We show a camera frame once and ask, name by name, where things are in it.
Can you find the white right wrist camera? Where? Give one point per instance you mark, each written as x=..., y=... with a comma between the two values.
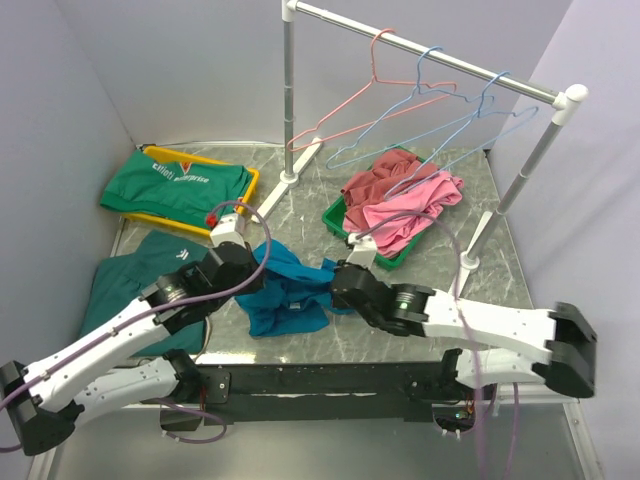
x=363, y=250

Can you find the silver white clothes rack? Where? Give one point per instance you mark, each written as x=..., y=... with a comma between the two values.
x=565, y=104

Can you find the pink wire hanger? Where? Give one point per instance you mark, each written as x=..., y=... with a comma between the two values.
x=372, y=80

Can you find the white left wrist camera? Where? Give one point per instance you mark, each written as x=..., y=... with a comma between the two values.
x=228, y=228

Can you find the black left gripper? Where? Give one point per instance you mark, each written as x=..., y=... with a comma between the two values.
x=253, y=264

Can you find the teal blue t shirt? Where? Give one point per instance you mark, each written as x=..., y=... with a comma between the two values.
x=295, y=298

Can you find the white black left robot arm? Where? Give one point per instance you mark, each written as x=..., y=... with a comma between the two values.
x=47, y=400

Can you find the green printed t shirt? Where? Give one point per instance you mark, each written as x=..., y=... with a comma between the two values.
x=179, y=191

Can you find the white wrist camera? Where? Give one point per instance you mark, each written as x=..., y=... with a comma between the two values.
x=228, y=228
x=363, y=250

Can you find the blue wire hanger middle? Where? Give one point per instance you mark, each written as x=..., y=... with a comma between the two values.
x=419, y=88

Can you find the yellow plastic tray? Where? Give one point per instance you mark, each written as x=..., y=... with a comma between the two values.
x=164, y=155

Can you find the green plastic tray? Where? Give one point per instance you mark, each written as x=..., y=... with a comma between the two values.
x=333, y=219

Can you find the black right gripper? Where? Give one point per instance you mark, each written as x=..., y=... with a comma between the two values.
x=338, y=302

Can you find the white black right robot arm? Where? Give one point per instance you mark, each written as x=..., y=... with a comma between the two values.
x=555, y=347

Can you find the pink t shirt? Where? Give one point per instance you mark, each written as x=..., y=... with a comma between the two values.
x=430, y=197

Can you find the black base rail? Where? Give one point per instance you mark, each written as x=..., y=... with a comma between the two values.
x=339, y=391

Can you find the maroon t shirt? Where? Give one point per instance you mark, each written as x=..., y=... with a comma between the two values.
x=369, y=187

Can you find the dark green shorts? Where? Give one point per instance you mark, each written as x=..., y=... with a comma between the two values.
x=118, y=280

